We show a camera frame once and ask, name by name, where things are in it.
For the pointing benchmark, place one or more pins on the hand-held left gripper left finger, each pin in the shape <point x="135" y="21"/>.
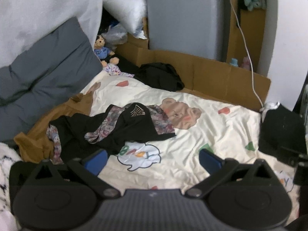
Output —
<point x="96" y="162"/>

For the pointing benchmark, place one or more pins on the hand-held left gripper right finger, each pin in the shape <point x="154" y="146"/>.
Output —
<point x="210" y="162"/>

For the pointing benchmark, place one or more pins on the black sweater with patterned trim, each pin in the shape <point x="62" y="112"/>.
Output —
<point x="134" y="130"/>

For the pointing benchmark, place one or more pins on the stack of folded black clothes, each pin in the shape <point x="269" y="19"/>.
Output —
<point x="281" y="130"/>

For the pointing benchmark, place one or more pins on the printed bear bed sheet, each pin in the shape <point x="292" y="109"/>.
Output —
<point x="192" y="137"/>

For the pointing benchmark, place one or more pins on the brown cloth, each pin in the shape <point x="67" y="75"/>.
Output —
<point x="36" y="137"/>

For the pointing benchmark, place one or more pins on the flat cardboard sheet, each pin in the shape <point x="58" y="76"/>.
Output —
<point x="216" y="77"/>

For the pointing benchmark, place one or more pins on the white fuzzy blanket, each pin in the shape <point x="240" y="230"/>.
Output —
<point x="6" y="173"/>

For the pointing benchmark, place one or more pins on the small floral cloth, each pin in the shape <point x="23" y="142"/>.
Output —
<point x="113" y="69"/>

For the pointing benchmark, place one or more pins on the black crumpled garment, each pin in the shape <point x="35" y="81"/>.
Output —
<point x="158" y="77"/>

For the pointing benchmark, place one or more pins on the blue bottle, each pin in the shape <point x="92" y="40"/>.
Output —
<point x="234" y="62"/>

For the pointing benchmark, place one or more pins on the pink bottle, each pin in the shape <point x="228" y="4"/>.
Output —
<point x="246" y="63"/>

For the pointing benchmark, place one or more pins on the grey cushion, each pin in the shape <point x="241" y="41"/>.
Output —
<point x="43" y="65"/>

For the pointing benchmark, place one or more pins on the teddy bear in blue shirt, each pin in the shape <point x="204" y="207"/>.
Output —
<point x="102" y="50"/>

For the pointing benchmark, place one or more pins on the clear plastic bag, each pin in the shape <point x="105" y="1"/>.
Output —
<point x="115" y="35"/>

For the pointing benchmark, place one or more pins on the cardboard box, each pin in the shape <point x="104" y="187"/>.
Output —
<point x="252" y="28"/>

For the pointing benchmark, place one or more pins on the grey plastic-wrapped panel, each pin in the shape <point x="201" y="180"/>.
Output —
<point x="182" y="16"/>

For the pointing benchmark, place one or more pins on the white pillow in plastic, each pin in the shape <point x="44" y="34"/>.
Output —
<point x="125" y="7"/>

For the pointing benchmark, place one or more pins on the white quilt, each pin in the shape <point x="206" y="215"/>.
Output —
<point x="36" y="9"/>

